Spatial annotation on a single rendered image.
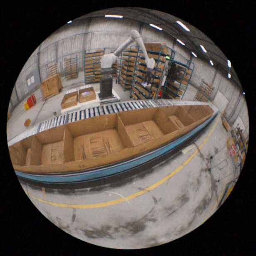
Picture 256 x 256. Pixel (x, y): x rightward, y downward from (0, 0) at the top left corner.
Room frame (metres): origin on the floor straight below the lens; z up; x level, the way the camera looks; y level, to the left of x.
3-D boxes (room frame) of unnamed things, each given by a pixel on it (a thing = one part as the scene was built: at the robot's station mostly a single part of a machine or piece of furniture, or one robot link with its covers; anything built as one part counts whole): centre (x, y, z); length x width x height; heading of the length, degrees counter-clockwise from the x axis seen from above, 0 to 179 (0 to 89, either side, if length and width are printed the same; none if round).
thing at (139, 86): (2.42, -0.31, 0.98); 0.98 x 0.49 x 1.96; 30
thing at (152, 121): (0.44, -0.14, 0.96); 0.39 x 0.29 x 0.17; 120
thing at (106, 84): (1.25, 0.48, 0.91); 0.26 x 0.26 x 0.33; 34
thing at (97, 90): (1.17, 0.79, 0.74); 1.00 x 0.58 x 0.03; 124
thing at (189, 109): (0.84, -0.82, 0.97); 0.39 x 0.29 x 0.17; 120
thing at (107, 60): (1.26, 0.48, 1.37); 0.18 x 0.16 x 0.22; 2
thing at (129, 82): (3.68, 0.44, 0.98); 0.98 x 0.49 x 1.96; 28
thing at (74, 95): (0.96, 1.05, 0.80); 0.38 x 0.28 x 0.10; 33
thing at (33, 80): (1.77, 4.85, 1.02); 1.30 x 0.50 x 2.05; 108
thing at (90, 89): (1.15, 0.81, 0.80); 0.38 x 0.28 x 0.10; 36
